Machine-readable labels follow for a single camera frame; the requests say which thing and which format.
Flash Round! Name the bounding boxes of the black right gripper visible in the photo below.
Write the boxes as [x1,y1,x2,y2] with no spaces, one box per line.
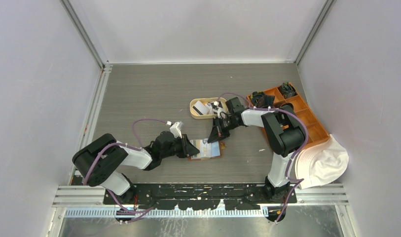
[208,116,239,144]

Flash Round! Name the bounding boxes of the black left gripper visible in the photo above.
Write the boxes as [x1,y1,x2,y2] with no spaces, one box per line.
[161,134,199,158]

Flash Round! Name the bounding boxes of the silver VIP card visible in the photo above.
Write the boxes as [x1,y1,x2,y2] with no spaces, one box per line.
[190,139,212,159]

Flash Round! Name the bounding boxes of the brown leather card holder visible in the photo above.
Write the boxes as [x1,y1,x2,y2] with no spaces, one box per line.
[188,138,225,161]

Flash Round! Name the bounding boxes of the cream oval tray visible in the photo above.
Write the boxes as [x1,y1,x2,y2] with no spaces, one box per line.
[189,97,228,119]

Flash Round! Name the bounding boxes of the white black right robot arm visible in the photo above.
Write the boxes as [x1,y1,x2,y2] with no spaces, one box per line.
[208,97,308,203]

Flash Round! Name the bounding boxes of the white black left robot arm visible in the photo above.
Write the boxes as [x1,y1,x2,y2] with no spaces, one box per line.
[72,131,200,204]

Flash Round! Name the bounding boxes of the white cards in tray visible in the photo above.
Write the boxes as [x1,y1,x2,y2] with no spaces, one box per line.
[191,101,211,116]

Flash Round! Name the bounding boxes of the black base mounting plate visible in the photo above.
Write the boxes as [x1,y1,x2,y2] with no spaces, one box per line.
[118,183,297,211]

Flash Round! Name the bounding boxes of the dark green item bundle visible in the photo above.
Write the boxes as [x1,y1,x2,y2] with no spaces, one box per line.
[278,82,297,99]

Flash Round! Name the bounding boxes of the orange compartment organizer box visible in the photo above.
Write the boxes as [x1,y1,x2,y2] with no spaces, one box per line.
[245,83,330,150]

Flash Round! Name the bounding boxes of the white bucket hat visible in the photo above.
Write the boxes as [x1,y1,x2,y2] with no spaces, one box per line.
[294,135,349,189]

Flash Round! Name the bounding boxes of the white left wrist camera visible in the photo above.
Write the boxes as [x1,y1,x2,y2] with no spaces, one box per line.
[169,121,183,138]

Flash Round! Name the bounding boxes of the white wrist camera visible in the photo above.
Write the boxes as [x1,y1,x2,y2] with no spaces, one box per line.
[209,101,227,119]
[169,121,183,138]

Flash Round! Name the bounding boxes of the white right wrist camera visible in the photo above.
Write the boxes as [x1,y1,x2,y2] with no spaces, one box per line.
[209,101,227,119]

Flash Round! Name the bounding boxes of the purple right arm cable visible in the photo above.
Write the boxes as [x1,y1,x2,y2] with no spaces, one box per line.
[217,92,309,181]

